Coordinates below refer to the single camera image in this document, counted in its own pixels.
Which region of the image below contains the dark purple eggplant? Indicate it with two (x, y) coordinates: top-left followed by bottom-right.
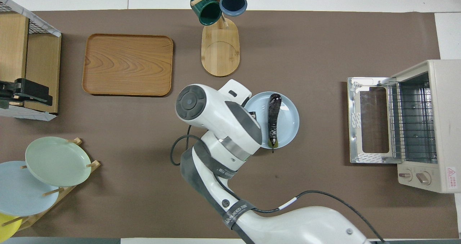
(267, 94), (282, 153)

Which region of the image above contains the oven glass door with handle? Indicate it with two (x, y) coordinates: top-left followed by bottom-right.
(348, 77), (397, 164)

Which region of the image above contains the cream toaster oven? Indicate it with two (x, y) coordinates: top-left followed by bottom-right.
(348, 59), (461, 194)

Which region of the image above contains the wooden mug tree stand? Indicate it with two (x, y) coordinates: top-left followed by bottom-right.
(190, 0), (249, 77)

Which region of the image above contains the brown table mat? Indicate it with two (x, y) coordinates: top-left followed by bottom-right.
(0, 9), (460, 239)

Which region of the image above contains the dark green ceramic mug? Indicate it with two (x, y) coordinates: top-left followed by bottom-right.
(190, 0), (223, 26)

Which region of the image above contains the blue ceramic mug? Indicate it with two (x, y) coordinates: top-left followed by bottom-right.
(219, 0), (248, 17)

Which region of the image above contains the wooden serving tray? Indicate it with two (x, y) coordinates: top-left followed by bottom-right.
(82, 34), (174, 97)

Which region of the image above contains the wooden plate rack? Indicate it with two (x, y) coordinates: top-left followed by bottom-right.
(16, 138), (101, 232)

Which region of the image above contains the pale green racked plate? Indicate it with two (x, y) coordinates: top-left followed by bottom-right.
(25, 136), (92, 187)

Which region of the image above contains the light blue racked plate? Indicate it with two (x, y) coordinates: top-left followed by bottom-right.
(0, 161), (60, 217)

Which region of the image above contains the yellow racked plate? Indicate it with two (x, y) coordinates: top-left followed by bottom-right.
(0, 212), (23, 239)

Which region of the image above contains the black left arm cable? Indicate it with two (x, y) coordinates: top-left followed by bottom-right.
(170, 134), (388, 244)

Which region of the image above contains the metal wire oven rack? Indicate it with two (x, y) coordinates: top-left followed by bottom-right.
(388, 80), (438, 162)

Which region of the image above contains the wire basket wooden shelf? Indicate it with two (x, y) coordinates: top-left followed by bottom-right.
(0, 0), (62, 121)

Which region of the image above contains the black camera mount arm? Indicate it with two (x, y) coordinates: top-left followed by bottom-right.
(0, 78), (53, 109)

